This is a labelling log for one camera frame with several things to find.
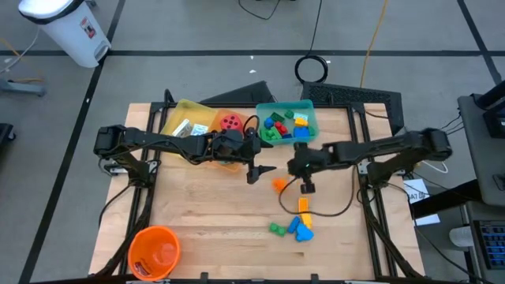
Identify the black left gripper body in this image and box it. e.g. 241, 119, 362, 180
215, 128, 262, 185

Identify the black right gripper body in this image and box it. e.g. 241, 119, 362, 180
286, 140, 327, 195

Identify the small red-orange toy block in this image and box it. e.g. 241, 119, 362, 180
271, 177, 289, 193

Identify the red foam die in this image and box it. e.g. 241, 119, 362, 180
219, 113, 245, 133

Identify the black-patterned playing card box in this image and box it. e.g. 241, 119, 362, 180
172, 118, 193, 139

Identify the light blue toy block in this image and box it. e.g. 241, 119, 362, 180
294, 223, 315, 243

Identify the orange translucent plastic bin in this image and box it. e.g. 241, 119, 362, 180
208, 109, 256, 174

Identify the black flat panel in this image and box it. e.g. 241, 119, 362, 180
199, 80, 276, 106

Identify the teal translucent plastic bin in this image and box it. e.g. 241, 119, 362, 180
255, 99, 320, 148

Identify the yellow translucent plastic bin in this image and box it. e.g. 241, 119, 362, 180
159, 98, 219, 139

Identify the white paper sheet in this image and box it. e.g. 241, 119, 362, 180
402, 177, 441, 226

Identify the orange plastic bucket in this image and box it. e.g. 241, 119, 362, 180
127, 225, 181, 282

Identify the black desk crossbar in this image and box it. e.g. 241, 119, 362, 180
410, 179, 482, 220

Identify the red wrapper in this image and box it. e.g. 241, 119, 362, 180
133, 260, 153, 278

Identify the grey rounded device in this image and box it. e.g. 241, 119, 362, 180
448, 226, 474, 249

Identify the grey desk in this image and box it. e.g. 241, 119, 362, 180
457, 94, 505, 208

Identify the black desk monitor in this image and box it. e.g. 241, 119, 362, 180
471, 80, 505, 139

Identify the white trash can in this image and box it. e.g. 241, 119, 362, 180
17, 0, 113, 69

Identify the blue-lit keyboard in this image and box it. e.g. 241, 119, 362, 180
473, 219, 505, 271

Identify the grey stand foot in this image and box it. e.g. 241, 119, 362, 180
0, 77, 47, 98

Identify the black equipment base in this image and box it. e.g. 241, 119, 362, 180
0, 122, 17, 153

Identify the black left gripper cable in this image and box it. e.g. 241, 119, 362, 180
241, 114, 260, 137

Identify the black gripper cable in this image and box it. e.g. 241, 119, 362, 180
241, 114, 260, 137
278, 165, 356, 218

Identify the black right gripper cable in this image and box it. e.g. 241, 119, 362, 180
278, 165, 356, 218

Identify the black coiled cable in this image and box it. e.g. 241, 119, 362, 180
294, 0, 329, 84

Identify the black metal table frame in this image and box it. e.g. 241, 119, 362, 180
94, 88, 425, 284

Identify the black floor cable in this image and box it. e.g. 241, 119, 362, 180
238, 0, 283, 21

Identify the yellow cable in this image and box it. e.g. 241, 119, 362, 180
359, 0, 391, 88

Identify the white cable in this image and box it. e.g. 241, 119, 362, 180
413, 157, 450, 174

